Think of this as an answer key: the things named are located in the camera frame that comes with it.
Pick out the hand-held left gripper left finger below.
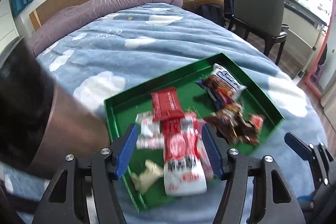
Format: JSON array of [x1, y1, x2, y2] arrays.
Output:
[[31, 124, 139, 224]]

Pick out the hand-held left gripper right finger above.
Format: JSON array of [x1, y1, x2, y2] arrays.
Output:
[[201, 124, 306, 224]]

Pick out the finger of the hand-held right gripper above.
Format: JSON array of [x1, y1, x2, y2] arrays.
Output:
[[284, 132, 330, 186]]

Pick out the olive green snack packet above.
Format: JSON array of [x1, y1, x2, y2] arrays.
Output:
[[131, 160, 164, 191]]

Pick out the small floral white packet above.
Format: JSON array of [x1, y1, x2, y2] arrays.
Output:
[[135, 112, 166, 149]]

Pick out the brown crinkled snack wrapper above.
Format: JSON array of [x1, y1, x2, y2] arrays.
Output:
[[205, 106, 252, 146]]

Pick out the long red white snack packet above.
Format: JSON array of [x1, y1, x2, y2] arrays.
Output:
[[161, 114, 214, 197]]

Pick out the green tray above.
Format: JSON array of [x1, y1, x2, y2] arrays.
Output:
[[104, 53, 286, 212]]

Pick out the orange red candy packet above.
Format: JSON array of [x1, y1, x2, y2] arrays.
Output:
[[248, 114, 265, 144]]

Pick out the small red snack packet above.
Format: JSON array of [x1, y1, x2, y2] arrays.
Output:
[[151, 88, 185, 122]]

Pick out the blue white cookie packet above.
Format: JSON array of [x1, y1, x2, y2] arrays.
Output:
[[196, 63, 247, 110]]

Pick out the white desk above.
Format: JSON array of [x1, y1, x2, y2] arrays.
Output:
[[282, 0, 332, 77]]

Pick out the blue cloud print blanket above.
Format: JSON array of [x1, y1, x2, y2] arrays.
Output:
[[0, 2, 328, 224]]

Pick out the black bag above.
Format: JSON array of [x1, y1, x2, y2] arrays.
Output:
[[201, 4, 226, 28]]

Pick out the purple pillow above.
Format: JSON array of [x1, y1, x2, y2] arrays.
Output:
[[28, 0, 183, 56]]

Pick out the dark grey chair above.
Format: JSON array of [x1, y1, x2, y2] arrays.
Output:
[[227, 0, 289, 65]]

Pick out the white wardrobe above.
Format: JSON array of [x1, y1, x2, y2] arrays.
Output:
[[0, 0, 29, 56]]

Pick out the pink frame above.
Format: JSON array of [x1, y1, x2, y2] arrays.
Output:
[[304, 4, 335, 98]]

